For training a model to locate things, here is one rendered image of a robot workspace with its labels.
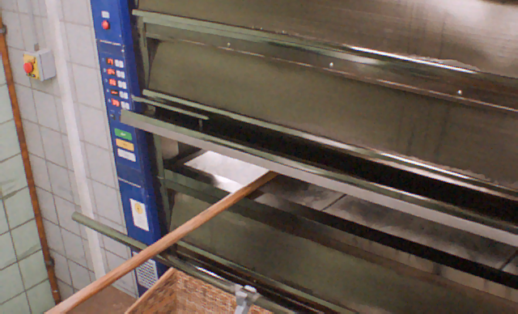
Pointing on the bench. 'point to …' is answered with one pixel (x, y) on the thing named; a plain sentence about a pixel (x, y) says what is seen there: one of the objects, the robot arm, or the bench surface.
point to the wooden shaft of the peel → (160, 245)
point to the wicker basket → (185, 297)
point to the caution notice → (139, 214)
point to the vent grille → (147, 273)
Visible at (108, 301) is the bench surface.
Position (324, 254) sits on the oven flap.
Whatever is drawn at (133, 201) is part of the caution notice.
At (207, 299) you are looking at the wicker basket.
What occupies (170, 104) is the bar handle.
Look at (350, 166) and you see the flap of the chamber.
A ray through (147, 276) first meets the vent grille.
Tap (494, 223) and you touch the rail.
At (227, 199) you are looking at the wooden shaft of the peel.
